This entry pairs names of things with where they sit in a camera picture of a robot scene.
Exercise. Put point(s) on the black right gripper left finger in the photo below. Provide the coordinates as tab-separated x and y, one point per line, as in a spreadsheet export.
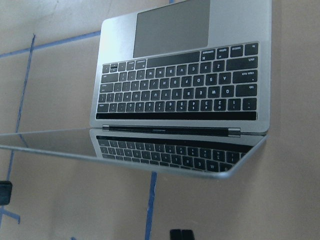
5	192

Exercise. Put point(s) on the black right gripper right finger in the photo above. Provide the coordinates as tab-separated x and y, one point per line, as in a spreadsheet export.
181	234

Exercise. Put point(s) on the silver grey laptop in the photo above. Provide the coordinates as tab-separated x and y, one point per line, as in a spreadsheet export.
184	88

